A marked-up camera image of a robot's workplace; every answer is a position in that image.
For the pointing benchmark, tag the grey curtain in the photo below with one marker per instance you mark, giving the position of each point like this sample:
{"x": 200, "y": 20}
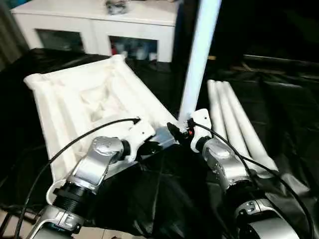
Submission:
{"x": 10, "y": 35}

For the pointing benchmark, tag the white plastic table leg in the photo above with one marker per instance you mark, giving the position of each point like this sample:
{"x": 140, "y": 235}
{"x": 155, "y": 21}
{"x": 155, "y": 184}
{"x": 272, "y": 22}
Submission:
{"x": 249, "y": 134}
{"x": 199, "y": 62}
{"x": 231, "y": 119}
{"x": 214, "y": 104}

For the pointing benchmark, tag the dark crumpled bag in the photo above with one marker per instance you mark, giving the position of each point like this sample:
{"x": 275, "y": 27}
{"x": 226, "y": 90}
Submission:
{"x": 117, "y": 7}

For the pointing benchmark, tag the white plastic table top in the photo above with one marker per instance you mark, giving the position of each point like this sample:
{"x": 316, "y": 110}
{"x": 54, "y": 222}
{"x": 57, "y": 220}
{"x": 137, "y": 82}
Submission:
{"x": 62, "y": 104}

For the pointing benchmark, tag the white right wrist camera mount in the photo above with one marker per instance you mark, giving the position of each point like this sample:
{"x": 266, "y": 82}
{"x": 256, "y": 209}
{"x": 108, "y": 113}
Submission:
{"x": 202, "y": 117}

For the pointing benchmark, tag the white cabinet with glass doors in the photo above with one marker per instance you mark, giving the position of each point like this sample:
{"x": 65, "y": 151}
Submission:
{"x": 87, "y": 22}

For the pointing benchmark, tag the blue upright panel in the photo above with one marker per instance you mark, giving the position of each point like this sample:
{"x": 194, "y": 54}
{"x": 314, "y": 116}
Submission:
{"x": 178, "y": 37}

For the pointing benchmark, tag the black plastic mat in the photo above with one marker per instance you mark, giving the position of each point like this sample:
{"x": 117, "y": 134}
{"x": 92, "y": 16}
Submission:
{"x": 174, "y": 194}

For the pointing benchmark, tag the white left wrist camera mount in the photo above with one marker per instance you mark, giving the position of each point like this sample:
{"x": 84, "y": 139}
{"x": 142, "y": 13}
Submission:
{"x": 139, "y": 132}

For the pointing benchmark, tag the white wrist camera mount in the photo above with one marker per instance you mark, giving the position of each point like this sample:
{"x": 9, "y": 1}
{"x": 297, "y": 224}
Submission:
{"x": 139, "y": 132}
{"x": 202, "y": 117}

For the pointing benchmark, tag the black case with yellow label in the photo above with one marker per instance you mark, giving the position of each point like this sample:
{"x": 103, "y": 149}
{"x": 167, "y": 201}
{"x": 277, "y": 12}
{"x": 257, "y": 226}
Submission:
{"x": 229, "y": 32}

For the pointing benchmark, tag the black long bar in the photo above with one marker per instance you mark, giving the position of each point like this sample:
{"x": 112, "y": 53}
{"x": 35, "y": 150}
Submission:
{"x": 279, "y": 63}

